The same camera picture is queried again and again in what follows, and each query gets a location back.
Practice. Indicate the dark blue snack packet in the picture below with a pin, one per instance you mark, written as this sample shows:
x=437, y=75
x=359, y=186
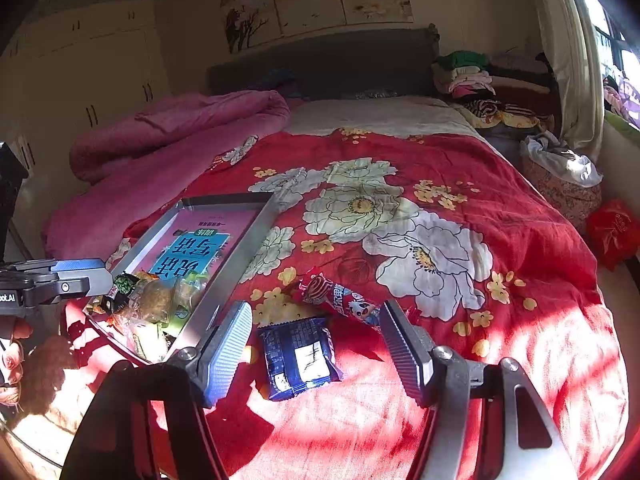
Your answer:
x=299, y=356

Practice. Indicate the clear round pastry packet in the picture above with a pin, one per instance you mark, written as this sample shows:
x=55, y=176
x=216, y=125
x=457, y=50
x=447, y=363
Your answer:
x=149, y=340

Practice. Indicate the pile of folded clothes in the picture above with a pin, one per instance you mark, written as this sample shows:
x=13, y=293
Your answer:
x=503, y=90

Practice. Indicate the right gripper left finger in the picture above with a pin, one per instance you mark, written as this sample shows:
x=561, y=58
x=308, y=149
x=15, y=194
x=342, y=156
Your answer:
x=219, y=354

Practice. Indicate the beige curtain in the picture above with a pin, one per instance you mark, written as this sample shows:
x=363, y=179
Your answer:
x=568, y=40

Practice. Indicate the person's left hand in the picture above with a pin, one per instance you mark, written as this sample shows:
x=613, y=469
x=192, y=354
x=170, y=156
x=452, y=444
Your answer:
x=13, y=331

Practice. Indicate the cream wardrobe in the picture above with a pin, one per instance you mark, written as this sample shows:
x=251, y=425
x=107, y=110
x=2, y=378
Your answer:
x=64, y=75

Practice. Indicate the pink plush blanket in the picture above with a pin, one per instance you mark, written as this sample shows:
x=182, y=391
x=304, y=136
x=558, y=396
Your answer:
x=139, y=164

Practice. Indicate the pink and blue book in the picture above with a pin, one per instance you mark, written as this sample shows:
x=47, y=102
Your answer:
x=192, y=240

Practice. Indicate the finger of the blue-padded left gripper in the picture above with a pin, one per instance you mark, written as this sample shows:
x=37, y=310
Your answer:
x=82, y=278

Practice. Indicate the red floral quilt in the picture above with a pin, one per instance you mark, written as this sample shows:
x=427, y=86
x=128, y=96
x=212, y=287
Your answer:
x=468, y=248

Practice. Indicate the orange long cracker packet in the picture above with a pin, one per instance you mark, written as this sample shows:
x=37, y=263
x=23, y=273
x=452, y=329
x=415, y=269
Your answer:
x=150, y=301

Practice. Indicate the green milk stick snack packet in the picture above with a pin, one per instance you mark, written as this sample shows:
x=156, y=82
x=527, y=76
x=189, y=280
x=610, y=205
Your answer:
x=187, y=293

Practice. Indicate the window with metal bars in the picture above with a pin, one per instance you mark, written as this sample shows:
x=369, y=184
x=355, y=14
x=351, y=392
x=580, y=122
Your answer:
x=618, y=64

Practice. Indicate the red plastic bag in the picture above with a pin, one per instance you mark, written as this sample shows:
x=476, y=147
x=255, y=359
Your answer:
x=613, y=232

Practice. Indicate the black green pea snack packet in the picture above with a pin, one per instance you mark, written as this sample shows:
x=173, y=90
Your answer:
x=118, y=296

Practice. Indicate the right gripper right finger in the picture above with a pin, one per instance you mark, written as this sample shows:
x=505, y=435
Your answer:
x=409, y=351

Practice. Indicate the red candy packet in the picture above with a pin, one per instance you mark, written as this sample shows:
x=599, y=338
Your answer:
x=316, y=289

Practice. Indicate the dark bed headboard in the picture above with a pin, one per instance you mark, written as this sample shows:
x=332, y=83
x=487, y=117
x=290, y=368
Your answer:
x=343, y=65

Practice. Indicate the white grey cloth bundle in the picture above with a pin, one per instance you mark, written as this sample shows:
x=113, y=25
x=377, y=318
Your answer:
x=547, y=151

